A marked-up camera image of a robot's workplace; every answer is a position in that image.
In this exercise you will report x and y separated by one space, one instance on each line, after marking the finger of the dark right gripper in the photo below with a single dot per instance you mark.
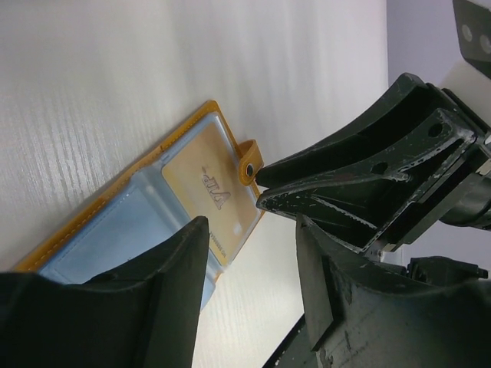
354 204
405 104

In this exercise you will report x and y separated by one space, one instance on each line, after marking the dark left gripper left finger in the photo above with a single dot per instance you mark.
143 313

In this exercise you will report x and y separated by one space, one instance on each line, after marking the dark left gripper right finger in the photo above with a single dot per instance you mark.
361 313

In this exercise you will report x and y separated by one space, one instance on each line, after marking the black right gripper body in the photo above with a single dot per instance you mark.
455 174

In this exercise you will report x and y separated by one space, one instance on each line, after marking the yellow leather card holder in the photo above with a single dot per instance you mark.
137 211

